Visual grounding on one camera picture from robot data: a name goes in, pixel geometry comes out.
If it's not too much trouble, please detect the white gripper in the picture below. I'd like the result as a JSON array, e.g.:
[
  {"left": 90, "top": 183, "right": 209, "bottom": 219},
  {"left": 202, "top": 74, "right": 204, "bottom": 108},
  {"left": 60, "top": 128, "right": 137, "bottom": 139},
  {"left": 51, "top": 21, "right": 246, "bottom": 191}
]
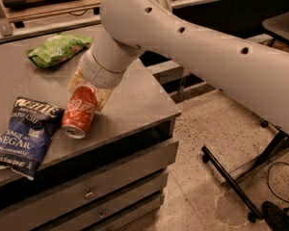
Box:
[{"left": 68, "top": 51, "right": 123, "bottom": 111}]

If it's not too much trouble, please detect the red coke can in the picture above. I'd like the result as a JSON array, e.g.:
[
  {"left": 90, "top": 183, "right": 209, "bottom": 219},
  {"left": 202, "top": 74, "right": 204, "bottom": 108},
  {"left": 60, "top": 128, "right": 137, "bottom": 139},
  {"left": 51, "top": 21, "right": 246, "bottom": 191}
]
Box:
[{"left": 62, "top": 86, "right": 97, "bottom": 139}]

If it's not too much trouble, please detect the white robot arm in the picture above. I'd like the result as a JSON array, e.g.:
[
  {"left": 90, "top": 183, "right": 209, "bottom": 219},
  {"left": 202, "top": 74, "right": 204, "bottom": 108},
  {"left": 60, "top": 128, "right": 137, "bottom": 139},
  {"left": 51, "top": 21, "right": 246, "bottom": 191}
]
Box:
[{"left": 79, "top": 0, "right": 289, "bottom": 134}]

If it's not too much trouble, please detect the green chip bag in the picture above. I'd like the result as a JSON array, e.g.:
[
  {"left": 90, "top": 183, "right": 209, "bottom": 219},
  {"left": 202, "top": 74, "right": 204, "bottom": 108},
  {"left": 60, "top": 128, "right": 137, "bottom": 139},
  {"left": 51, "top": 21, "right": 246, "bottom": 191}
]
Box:
[{"left": 26, "top": 33, "right": 93, "bottom": 68}]

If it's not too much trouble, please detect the blue chip bag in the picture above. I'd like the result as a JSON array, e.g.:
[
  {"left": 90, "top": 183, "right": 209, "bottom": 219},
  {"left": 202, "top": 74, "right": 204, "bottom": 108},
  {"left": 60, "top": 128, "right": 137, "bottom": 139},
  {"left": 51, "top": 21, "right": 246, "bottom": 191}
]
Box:
[{"left": 0, "top": 96, "right": 65, "bottom": 180}]

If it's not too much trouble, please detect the grey drawer cabinet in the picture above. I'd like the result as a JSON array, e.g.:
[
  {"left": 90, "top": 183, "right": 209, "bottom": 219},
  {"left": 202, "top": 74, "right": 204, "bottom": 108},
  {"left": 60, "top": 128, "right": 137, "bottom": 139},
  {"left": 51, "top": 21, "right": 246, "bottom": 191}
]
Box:
[{"left": 0, "top": 22, "right": 182, "bottom": 231}]

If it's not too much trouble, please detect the middle drawer front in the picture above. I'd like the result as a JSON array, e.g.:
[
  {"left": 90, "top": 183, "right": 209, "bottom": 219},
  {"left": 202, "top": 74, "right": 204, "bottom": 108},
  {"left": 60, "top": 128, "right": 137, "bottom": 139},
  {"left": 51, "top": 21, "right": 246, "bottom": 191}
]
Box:
[{"left": 47, "top": 170, "right": 169, "bottom": 231}]

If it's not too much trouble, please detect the drawer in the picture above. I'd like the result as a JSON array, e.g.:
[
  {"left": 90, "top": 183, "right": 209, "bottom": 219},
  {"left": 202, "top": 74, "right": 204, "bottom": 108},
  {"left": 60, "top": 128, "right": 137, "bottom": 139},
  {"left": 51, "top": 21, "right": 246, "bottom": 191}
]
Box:
[
  {"left": 0, "top": 139, "right": 178, "bottom": 231},
  {"left": 82, "top": 192, "right": 164, "bottom": 231},
  {"left": 47, "top": 170, "right": 169, "bottom": 231}
]

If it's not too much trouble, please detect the upper drawer front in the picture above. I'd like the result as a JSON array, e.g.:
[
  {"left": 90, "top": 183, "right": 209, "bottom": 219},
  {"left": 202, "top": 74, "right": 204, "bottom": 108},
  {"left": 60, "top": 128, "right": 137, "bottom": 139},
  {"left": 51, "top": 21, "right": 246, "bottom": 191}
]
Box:
[{"left": 0, "top": 139, "right": 178, "bottom": 231}]

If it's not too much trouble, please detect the lower drawer front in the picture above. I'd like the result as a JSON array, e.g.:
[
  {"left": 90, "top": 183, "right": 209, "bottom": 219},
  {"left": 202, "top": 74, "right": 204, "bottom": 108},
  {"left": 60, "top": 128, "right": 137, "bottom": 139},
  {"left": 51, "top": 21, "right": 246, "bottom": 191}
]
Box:
[{"left": 82, "top": 192, "right": 164, "bottom": 231}]

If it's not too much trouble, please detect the black metal stand base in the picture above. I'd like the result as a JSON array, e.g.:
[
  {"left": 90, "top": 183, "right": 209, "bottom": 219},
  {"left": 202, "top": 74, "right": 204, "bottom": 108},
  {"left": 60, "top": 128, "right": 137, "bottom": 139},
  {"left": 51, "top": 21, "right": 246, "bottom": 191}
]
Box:
[{"left": 201, "top": 126, "right": 289, "bottom": 223}]

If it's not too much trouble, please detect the black foot pedal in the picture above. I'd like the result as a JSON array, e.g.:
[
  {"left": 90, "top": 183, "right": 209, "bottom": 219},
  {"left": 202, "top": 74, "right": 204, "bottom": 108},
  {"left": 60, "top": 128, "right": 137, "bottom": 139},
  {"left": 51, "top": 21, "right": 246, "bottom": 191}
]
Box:
[{"left": 262, "top": 201, "right": 289, "bottom": 231}]

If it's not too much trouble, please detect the black floor cable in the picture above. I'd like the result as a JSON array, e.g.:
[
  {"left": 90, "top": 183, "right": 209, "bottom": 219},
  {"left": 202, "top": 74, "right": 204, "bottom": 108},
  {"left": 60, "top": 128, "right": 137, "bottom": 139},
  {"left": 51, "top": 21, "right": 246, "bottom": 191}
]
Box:
[{"left": 266, "top": 161, "right": 289, "bottom": 205}]

